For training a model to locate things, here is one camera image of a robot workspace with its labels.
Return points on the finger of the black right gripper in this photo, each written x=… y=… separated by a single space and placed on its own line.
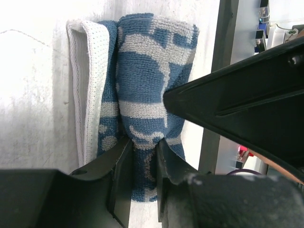
x=257 y=102

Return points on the blue white patterned towel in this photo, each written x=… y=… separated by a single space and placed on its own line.
x=120 y=70

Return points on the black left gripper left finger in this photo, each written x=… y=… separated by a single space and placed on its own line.
x=97 y=195

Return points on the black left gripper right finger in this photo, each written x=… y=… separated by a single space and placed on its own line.
x=188 y=199

